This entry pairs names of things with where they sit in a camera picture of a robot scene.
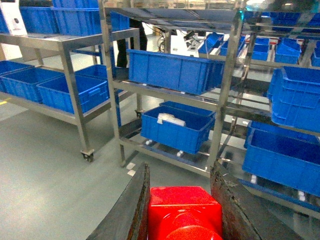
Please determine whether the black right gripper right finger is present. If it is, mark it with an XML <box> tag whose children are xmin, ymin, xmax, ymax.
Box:
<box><xmin>210</xmin><ymin>160</ymin><xmax>302</xmax><ymax>240</ymax></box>

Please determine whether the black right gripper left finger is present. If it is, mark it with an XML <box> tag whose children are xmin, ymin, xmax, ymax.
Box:
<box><xmin>87</xmin><ymin>162</ymin><xmax>151</xmax><ymax>240</ymax></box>

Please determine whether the red toy block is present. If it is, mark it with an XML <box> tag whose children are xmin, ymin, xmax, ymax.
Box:
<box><xmin>148</xmin><ymin>186</ymin><xmax>223</xmax><ymax>240</ymax></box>

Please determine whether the steel shelf cart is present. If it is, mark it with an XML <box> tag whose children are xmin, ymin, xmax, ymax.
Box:
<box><xmin>0</xmin><ymin>27</ymin><xmax>141</xmax><ymax>163</ymax></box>

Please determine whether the white cardboard box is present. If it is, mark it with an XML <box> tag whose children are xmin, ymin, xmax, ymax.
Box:
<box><xmin>0</xmin><ymin>0</ymin><xmax>28</xmax><ymax>36</ymax></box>

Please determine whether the blue bin right lower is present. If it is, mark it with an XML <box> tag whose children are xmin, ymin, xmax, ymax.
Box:
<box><xmin>242</xmin><ymin>129</ymin><xmax>320</xmax><ymax>197</ymax></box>

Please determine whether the blue bin on rack bottom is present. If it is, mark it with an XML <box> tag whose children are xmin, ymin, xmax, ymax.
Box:
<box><xmin>140</xmin><ymin>105</ymin><xmax>215</xmax><ymax>154</ymax></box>

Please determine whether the blue bin on rack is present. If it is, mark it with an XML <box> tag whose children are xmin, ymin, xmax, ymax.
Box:
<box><xmin>140</xmin><ymin>105</ymin><xmax>215</xmax><ymax>154</ymax></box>
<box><xmin>127</xmin><ymin>49</ymin><xmax>225</xmax><ymax>95</ymax></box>

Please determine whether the white plastic bag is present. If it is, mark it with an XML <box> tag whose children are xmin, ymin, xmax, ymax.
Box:
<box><xmin>157</xmin><ymin>113</ymin><xmax>186</xmax><ymax>127</ymax></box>

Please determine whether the blue bin right upper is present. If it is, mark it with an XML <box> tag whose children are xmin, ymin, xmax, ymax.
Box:
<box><xmin>267</xmin><ymin>66</ymin><xmax>320</xmax><ymax>133</ymax></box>

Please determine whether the blue bin near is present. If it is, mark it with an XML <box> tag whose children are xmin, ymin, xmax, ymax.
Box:
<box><xmin>36</xmin><ymin>74</ymin><xmax>111</xmax><ymax>115</ymax></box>

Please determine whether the blue bin on rack top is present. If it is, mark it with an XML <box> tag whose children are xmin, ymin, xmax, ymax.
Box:
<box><xmin>127</xmin><ymin>49</ymin><xmax>225</xmax><ymax>95</ymax></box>

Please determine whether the blue bin middle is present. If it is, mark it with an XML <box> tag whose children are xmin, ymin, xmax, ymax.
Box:
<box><xmin>0</xmin><ymin>67</ymin><xmax>63</xmax><ymax>104</ymax></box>

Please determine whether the blue bin far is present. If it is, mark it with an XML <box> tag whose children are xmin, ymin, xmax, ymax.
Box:
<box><xmin>0</xmin><ymin>60</ymin><xmax>37</xmax><ymax>97</ymax></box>

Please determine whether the steel flow rack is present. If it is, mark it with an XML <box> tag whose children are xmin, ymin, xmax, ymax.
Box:
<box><xmin>98</xmin><ymin>0</ymin><xmax>320</xmax><ymax>218</ymax></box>

